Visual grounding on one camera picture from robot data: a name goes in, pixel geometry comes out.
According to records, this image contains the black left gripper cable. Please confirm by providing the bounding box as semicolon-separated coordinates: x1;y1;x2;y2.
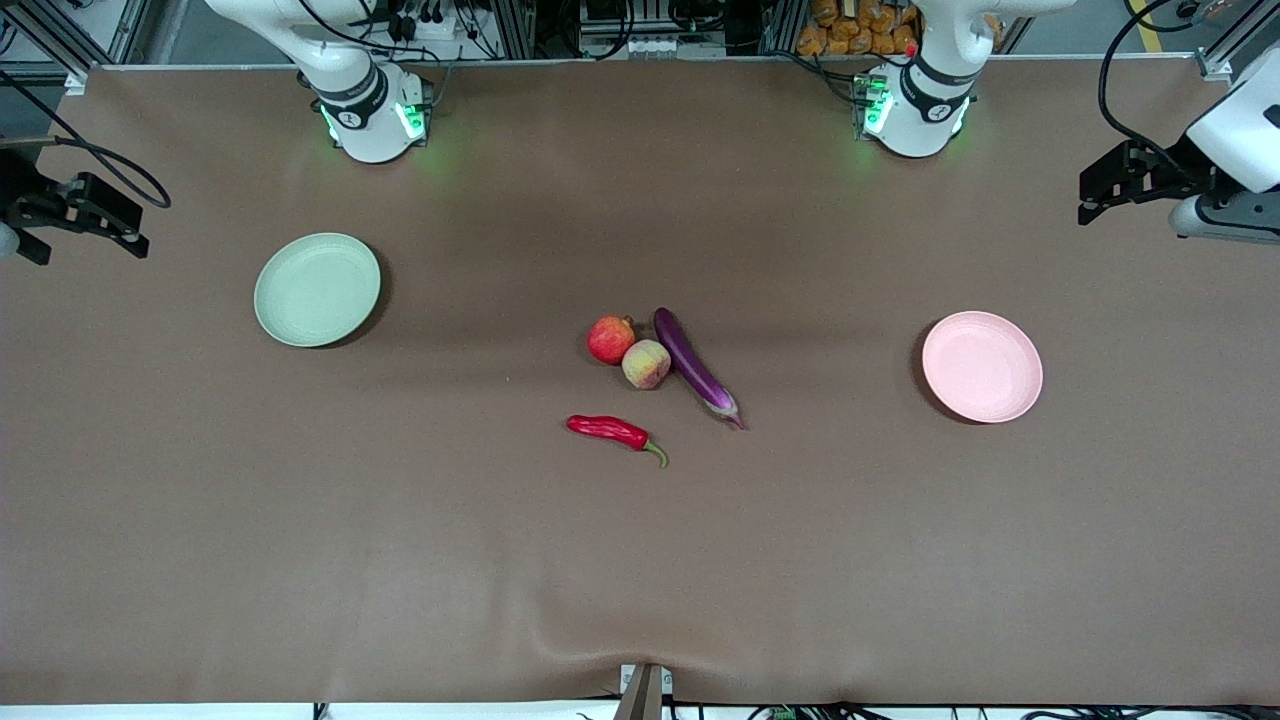
1097;0;1201;176

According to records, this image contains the pink plate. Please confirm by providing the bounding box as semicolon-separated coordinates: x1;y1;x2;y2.
921;311;1044;424

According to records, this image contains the pale green plate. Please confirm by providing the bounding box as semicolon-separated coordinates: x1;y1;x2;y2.
254;233;382;349

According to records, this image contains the metal table clamp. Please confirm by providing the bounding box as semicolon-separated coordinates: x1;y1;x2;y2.
615;662;673;720

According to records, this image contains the red chili pepper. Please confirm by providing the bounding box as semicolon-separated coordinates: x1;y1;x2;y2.
566;414;669;469

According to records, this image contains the bag of orange snacks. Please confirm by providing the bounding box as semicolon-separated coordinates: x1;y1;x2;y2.
795;0;923;57

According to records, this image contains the brown table cloth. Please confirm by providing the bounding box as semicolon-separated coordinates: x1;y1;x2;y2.
0;55;1280;707

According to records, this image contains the long purple eggplant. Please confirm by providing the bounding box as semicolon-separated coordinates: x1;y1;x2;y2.
653;307;748;431

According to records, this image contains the yellow-pink peach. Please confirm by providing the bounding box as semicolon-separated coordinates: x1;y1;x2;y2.
621;339;672;391

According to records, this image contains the electronics box with connectors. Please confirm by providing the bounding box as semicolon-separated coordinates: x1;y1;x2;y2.
578;0;731;59

